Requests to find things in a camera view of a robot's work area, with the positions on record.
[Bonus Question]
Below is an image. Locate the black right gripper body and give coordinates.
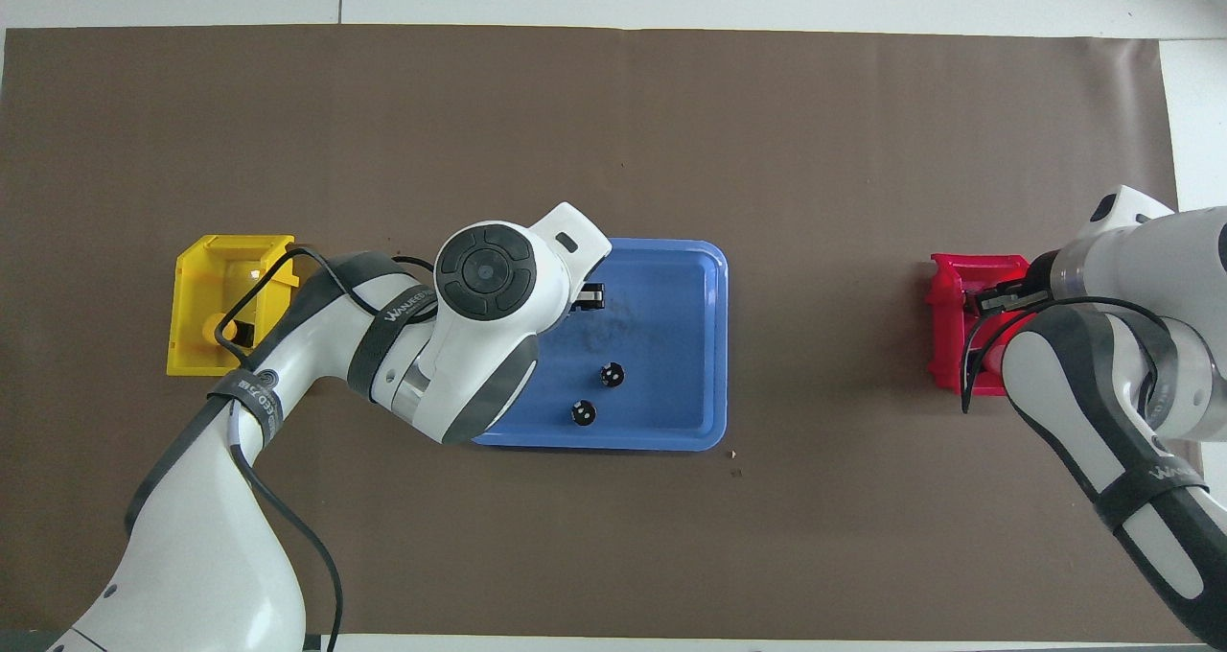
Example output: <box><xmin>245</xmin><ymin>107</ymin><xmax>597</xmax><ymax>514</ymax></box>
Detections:
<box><xmin>1014</xmin><ymin>252</ymin><xmax>1061</xmax><ymax>304</ymax></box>

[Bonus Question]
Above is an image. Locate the yellow push button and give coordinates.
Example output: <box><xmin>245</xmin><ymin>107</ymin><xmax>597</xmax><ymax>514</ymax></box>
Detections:
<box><xmin>199</xmin><ymin>313</ymin><xmax>258</xmax><ymax>348</ymax></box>

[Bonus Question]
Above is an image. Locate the red plastic bin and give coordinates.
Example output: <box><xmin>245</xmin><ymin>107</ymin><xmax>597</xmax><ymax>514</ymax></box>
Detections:
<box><xmin>926</xmin><ymin>253</ymin><xmax>1038</xmax><ymax>397</ymax></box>

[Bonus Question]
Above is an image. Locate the blue plastic tray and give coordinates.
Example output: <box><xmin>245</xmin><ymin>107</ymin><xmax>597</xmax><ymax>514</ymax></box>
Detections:
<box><xmin>470</xmin><ymin>238</ymin><xmax>729</xmax><ymax>454</ymax></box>

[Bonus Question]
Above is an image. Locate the brown paper mat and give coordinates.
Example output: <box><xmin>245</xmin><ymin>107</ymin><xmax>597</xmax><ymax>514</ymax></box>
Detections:
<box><xmin>0</xmin><ymin>24</ymin><xmax>1182</xmax><ymax>639</ymax></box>

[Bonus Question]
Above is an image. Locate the yellow plastic bin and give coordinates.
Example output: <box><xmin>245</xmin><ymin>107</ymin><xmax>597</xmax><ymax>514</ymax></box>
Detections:
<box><xmin>166</xmin><ymin>235</ymin><xmax>300</xmax><ymax>378</ymax></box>

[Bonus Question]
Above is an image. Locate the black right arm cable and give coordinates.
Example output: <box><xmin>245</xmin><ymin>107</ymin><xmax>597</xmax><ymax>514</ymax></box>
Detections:
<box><xmin>961</xmin><ymin>293</ymin><xmax>1176</xmax><ymax>415</ymax></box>

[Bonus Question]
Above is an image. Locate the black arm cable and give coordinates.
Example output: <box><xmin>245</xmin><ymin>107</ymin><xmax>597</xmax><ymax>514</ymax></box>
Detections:
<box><xmin>215</xmin><ymin>245</ymin><xmax>444</xmax><ymax>652</ymax></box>
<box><xmin>961</xmin><ymin>293</ymin><xmax>1176</xmax><ymax>415</ymax></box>

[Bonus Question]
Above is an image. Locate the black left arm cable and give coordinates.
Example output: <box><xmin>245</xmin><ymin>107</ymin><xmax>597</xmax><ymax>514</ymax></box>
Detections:
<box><xmin>215</xmin><ymin>245</ymin><xmax>444</xmax><ymax>652</ymax></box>

